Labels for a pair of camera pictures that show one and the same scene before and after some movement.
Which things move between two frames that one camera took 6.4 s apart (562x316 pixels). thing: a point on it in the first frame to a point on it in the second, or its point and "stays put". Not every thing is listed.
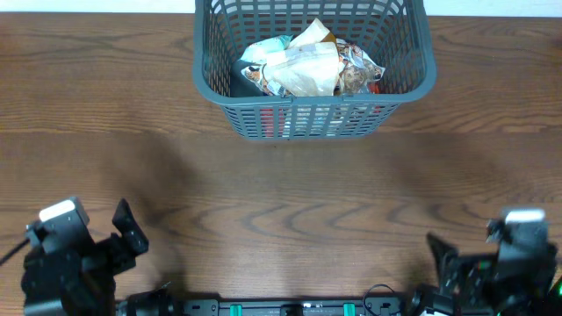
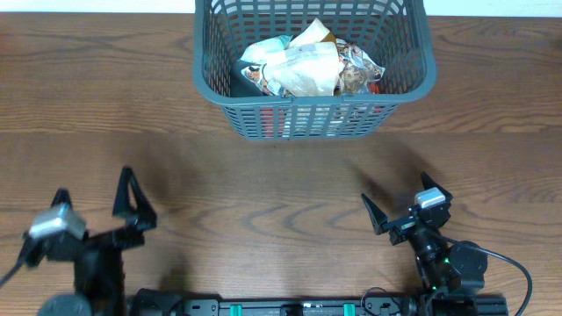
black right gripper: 481,267 to 401,226
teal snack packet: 259,50 stays put
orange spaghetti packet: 319,119 stays put
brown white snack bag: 356,69 stays put
